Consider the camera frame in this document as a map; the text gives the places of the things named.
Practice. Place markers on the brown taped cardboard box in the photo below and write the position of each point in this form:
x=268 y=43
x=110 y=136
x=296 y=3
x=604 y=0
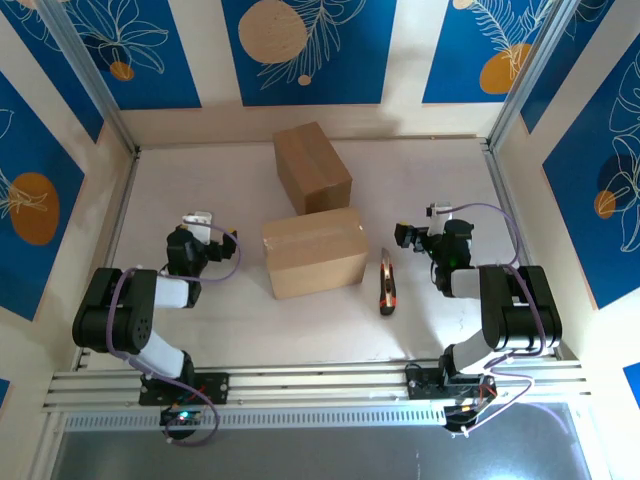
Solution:
x=310 y=160
x=315 y=260

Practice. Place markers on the aluminium side rail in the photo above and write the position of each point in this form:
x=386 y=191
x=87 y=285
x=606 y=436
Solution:
x=500 y=185
x=125 y=185

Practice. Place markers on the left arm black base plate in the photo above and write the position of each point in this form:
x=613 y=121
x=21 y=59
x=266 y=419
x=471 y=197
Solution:
x=215 y=385

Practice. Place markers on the orange black utility knife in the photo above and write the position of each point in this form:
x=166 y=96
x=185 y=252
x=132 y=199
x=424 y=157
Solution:
x=387 y=290

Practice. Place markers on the aluminium rail frame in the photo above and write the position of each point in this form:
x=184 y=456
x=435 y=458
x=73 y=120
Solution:
x=325 y=385

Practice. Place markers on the blue floral wall panel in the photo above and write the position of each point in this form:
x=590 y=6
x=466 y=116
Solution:
x=450 y=50
x=632 y=382
x=575 y=225
x=560 y=75
x=60 y=85
x=4 y=395
x=30 y=280
x=350 y=50
x=165 y=75

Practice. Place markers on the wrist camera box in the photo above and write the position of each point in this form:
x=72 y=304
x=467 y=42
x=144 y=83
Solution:
x=442 y=220
x=197 y=222

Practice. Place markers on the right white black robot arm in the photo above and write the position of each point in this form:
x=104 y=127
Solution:
x=525 y=310

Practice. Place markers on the aluminium corner post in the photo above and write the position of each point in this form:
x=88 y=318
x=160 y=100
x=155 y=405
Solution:
x=95 y=85
x=525 y=75

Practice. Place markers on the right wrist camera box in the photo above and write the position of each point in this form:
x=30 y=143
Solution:
x=442 y=220

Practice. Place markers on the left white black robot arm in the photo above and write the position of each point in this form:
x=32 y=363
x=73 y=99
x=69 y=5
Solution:
x=120 y=320

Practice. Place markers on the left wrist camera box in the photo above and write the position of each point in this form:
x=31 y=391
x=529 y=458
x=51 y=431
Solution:
x=197 y=222

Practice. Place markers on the grey glossy panel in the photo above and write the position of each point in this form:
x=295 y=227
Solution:
x=325 y=455

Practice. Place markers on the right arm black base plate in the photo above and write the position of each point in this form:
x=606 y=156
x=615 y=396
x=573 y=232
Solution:
x=420 y=385

